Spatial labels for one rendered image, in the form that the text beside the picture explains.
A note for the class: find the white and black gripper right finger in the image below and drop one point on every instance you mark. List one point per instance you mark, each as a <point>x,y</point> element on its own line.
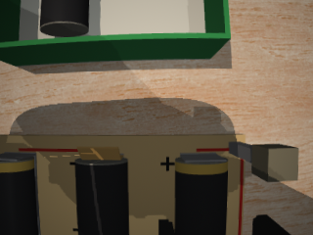
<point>265,225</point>

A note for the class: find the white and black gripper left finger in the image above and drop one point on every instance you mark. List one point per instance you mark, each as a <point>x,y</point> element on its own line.
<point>165,227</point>

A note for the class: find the black battery with gold end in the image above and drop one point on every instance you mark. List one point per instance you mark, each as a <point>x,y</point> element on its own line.
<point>200,198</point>
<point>102,201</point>
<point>18,211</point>
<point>64,18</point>

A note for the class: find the tan battery holder board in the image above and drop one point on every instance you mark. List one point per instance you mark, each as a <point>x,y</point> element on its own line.
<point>151,172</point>

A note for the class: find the green open-top box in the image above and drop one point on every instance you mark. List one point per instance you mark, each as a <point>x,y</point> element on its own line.
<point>113,25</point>

